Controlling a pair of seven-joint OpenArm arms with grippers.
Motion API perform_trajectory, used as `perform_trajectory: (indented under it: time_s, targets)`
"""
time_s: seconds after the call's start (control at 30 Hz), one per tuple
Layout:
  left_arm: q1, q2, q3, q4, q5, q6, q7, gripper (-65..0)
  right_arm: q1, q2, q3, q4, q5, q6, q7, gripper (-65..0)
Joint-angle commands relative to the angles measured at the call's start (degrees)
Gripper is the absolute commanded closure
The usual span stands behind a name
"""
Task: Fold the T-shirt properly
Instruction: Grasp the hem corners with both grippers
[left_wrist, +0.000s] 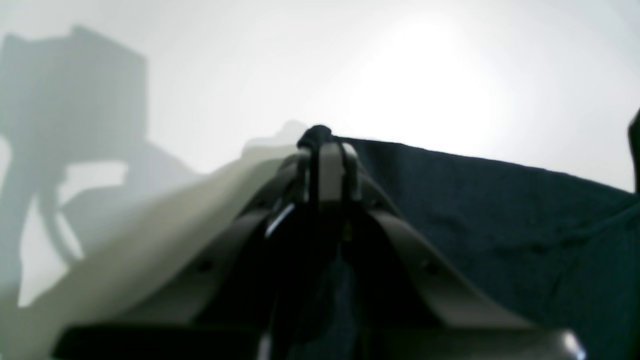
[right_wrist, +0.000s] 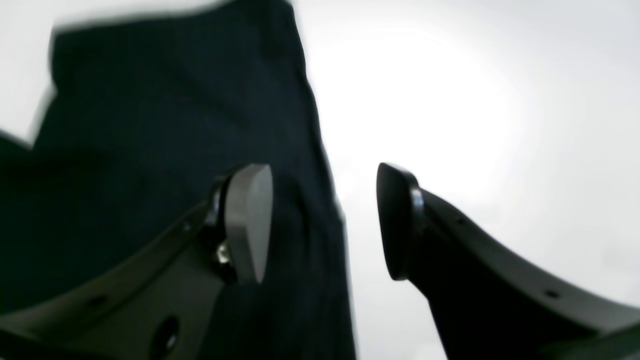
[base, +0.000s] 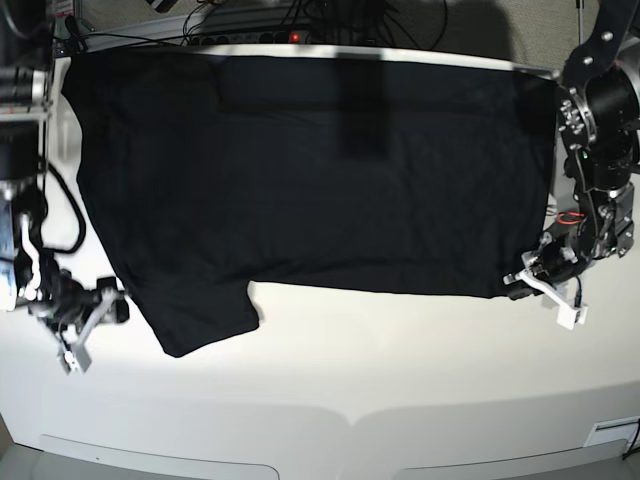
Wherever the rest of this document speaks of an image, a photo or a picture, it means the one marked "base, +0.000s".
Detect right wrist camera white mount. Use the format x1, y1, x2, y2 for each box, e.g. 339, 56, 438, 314
57, 345, 92, 375

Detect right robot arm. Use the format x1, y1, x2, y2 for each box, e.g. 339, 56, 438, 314
1, 1, 129, 369

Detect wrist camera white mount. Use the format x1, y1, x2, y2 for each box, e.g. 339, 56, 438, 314
557, 304, 588, 330
57, 345, 92, 375

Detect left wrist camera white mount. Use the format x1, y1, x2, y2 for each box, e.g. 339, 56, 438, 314
557, 304, 588, 330

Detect black cable at table corner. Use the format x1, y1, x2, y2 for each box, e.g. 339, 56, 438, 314
620, 418, 640, 462

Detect black T-shirt with sun print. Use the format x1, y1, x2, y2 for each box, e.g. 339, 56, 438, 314
62, 48, 555, 358

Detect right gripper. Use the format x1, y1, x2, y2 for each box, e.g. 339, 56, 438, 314
29, 275, 130, 355

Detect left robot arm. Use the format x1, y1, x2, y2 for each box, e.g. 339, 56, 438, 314
504, 1, 639, 304

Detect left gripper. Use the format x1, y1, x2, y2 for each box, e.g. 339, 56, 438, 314
503, 232, 589, 306

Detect black power strip red switch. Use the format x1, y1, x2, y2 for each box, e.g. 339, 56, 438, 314
187, 30, 309, 46

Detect thin metal pole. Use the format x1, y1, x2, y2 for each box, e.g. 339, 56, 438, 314
575, 0, 585, 45

